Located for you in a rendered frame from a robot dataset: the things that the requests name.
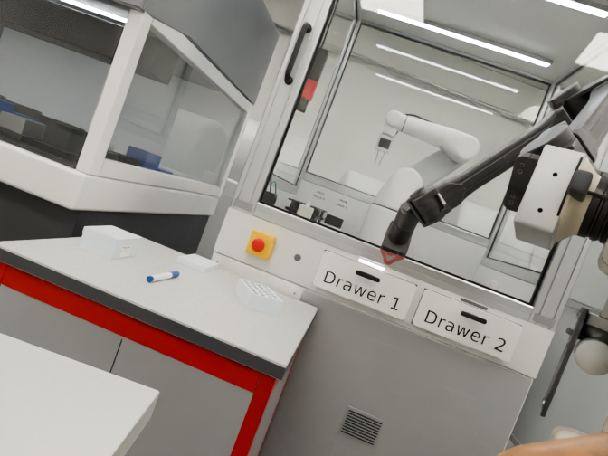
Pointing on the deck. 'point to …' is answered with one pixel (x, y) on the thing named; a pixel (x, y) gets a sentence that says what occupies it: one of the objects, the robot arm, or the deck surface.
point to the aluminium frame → (560, 253)
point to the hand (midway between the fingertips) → (388, 258)
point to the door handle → (296, 52)
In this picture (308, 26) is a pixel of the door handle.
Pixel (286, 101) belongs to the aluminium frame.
